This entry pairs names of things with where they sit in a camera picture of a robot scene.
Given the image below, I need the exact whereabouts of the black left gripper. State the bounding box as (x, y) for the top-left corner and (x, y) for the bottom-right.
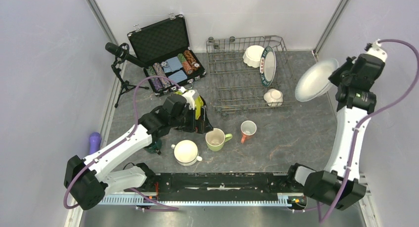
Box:
(170, 105), (213, 134)

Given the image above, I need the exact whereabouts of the green scalloped plate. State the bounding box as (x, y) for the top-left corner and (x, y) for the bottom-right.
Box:
(175, 91), (204, 120)

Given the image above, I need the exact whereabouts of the white plain plate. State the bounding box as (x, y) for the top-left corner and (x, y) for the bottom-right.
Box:
(294, 58), (339, 102)

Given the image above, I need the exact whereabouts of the small white cup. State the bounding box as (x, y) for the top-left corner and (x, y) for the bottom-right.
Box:
(263, 89), (284, 107)

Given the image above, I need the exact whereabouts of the white scalloped bowl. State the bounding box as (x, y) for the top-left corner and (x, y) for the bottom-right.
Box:
(243, 45), (264, 68)

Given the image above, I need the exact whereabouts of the teal rimmed patterned plate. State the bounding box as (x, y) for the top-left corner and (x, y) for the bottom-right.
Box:
(259, 46), (277, 87)

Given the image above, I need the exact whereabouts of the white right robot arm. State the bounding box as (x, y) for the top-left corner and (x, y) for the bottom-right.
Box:
(285, 52), (387, 210)

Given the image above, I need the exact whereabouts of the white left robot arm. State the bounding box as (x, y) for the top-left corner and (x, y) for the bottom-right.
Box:
(64, 90), (213, 210)

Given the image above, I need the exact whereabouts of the light green mug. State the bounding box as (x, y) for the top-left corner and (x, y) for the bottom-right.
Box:
(205, 128), (233, 152)

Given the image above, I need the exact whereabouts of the orange mug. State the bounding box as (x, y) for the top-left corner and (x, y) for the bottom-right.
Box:
(240, 120), (257, 144)

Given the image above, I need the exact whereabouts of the dark green mug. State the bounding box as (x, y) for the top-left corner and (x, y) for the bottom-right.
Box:
(144, 139), (162, 155)

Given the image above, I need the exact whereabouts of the black poker chip case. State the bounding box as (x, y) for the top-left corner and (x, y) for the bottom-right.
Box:
(127, 14), (206, 96)

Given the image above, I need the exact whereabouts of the purple cylinder object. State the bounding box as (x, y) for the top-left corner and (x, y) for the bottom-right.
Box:
(88, 132), (102, 155)

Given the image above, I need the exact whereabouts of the black microphone on tripod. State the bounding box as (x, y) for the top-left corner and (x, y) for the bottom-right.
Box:
(105, 42), (145, 108)

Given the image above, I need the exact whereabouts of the white two-handled soup cup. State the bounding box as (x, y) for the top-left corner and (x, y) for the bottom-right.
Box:
(171, 140), (203, 166)

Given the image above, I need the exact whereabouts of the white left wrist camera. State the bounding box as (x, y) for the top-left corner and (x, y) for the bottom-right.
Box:
(179, 87), (199, 110)

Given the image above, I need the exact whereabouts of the grey wire dish rack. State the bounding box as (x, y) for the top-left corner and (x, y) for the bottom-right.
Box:
(206, 35), (297, 118)

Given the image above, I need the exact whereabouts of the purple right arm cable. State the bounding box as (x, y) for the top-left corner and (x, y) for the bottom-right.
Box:
(317, 39), (419, 225)

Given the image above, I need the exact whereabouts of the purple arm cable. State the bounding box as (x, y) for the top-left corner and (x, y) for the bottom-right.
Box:
(317, 39), (419, 225)
(63, 76), (184, 210)

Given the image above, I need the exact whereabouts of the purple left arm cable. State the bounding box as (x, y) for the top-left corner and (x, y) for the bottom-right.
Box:
(63, 76), (184, 210)

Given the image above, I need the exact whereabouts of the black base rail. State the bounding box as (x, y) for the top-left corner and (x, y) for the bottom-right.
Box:
(138, 172), (303, 202)

